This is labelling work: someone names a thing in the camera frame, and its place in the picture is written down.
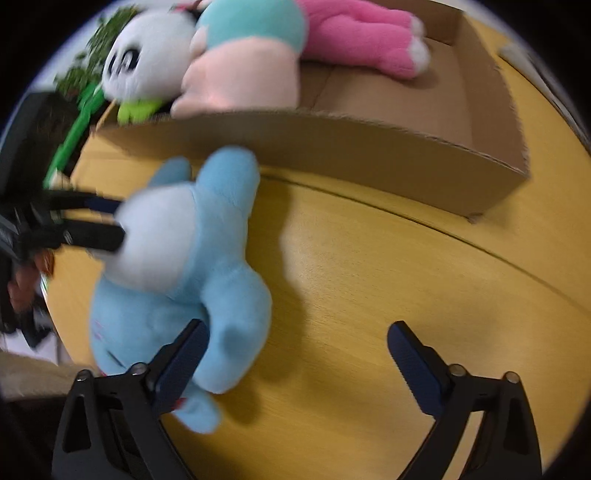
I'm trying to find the blue rabbit plush toy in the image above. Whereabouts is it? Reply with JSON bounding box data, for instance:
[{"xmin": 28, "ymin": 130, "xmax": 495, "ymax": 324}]
[{"xmin": 89, "ymin": 146, "xmax": 271, "ymax": 434}]

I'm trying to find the panda plush toy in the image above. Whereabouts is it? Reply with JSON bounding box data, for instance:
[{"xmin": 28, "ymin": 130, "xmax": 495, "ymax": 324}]
[{"xmin": 102, "ymin": 7, "xmax": 198, "ymax": 125}]

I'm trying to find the teal pink pig plush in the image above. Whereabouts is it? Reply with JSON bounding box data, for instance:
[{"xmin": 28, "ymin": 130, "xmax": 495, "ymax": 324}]
[{"xmin": 170, "ymin": 0, "xmax": 308, "ymax": 119}]

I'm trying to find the cardboard box tray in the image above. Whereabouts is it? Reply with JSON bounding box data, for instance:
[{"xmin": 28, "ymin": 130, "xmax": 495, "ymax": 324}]
[{"xmin": 96, "ymin": 1, "xmax": 530, "ymax": 217}]

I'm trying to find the pink bear plush toy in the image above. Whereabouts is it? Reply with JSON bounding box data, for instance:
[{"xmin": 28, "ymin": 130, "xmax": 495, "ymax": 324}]
[{"xmin": 295, "ymin": 1, "xmax": 430, "ymax": 80}]

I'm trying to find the person's hand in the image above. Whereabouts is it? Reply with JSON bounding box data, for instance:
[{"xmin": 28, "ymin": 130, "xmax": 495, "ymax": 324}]
[{"xmin": 7, "ymin": 250, "xmax": 55, "ymax": 314}]

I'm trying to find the green cloth covered table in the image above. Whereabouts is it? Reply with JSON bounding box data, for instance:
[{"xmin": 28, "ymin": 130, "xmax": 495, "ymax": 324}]
[{"xmin": 43, "ymin": 83, "xmax": 107, "ymax": 189}]

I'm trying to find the potted green plant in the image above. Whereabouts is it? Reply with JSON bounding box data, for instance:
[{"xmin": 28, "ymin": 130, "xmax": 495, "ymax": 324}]
[{"xmin": 54, "ymin": 5, "xmax": 141, "ymax": 100}]

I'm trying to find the grey cloth bag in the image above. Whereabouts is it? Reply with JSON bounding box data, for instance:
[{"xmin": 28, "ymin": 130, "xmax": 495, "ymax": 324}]
[{"xmin": 498, "ymin": 43, "xmax": 578, "ymax": 122}]

